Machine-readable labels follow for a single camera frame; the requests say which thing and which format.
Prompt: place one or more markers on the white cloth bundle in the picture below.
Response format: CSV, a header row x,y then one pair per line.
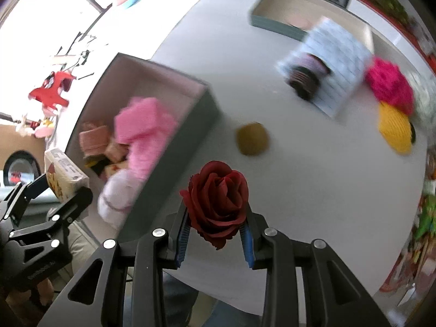
x,y
117,197

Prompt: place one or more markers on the large grey storage box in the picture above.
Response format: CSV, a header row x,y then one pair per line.
x,y
190,133

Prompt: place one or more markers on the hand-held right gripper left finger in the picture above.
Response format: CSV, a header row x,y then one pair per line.
x,y
182,238

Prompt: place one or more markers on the mint bath pouf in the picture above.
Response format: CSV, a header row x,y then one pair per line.
x,y
424,95

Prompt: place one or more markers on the shallow teal box lid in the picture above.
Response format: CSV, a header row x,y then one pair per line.
x,y
282,5

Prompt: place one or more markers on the yellow foam net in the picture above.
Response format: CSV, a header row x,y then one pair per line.
x,y
395,126

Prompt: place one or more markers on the red fabric rose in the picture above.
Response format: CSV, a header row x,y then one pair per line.
x,y
218,197

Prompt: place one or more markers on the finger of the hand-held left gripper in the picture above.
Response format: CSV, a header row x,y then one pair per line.
x,y
30,187
73,204

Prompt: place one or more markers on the light blue fluffy cloth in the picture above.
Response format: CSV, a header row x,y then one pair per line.
x,y
340,58

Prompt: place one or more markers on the cream sock roll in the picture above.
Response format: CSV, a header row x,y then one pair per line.
x,y
116,150

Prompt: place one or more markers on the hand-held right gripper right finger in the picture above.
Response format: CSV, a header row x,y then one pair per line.
x,y
247,242

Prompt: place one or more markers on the purple knit sock roll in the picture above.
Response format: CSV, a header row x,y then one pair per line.
x,y
306,75

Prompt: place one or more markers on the white cabinet with red top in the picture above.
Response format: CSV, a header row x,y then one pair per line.
x,y
391,30

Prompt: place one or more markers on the blue plastic basin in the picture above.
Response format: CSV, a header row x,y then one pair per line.
x,y
132,2

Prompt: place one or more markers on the person's left hand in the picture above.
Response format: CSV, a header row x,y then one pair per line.
x,y
20,301

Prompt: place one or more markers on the gold round disc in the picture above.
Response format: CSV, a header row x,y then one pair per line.
x,y
252,139

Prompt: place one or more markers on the red plastic stool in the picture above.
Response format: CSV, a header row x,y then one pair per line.
x,y
51,90

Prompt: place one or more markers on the green artificial vine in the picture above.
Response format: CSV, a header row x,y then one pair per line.
x,y
385,0

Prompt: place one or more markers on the cream sofa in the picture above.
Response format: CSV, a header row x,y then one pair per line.
x,y
83,245

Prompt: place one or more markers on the magenta fluffy ball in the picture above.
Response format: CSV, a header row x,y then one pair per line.
x,y
388,81

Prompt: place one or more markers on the pink fluffy cloth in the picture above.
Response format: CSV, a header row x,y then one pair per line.
x,y
150,158

